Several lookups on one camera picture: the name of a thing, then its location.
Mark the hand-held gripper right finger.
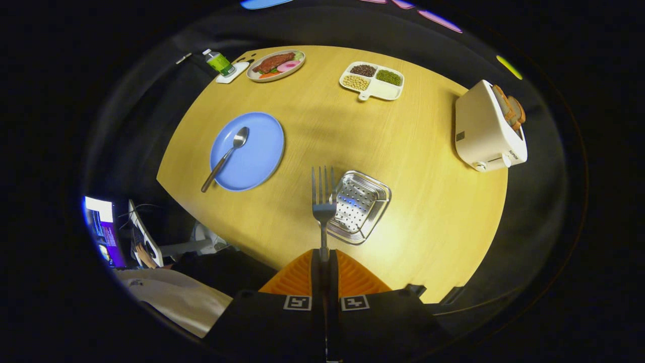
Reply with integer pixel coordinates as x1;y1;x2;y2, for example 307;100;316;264
328;249;454;363

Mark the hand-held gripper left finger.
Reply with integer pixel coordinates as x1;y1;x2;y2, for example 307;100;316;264
204;249;327;363

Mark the metal fork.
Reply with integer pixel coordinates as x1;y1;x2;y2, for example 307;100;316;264
311;166;338;263

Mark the metal spoon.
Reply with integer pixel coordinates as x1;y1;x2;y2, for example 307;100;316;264
201;126;250;194

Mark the perforated metal basket tray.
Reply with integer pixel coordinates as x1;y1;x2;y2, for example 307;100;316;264
327;170;392;246

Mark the blue round plate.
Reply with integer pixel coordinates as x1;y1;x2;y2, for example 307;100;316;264
210;111;286;192

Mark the person's white clothing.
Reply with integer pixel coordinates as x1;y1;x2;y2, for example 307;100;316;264
113;267;233;339

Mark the white divided dish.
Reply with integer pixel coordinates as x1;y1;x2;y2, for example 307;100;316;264
339;61;405;102

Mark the yellow bean pile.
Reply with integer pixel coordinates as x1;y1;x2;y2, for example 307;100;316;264
342;75;370;92

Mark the beige round food plate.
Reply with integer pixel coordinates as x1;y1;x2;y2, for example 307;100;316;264
246;49;306;83

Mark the white toaster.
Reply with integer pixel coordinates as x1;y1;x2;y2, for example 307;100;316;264
455;79;529;173

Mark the lit computer monitor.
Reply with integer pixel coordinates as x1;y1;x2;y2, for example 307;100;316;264
82;196;126;269

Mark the white square coaster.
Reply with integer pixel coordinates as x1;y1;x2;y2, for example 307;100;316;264
216;62;250;84

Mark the brown meat piece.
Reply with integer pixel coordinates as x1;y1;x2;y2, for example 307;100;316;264
252;52;296;74

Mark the green label drink bottle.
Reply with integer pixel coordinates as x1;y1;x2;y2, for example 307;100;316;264
202;48;236;77

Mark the toasted bread slice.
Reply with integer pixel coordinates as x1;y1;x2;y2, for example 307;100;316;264
491;84;520;129
506;95;527;127

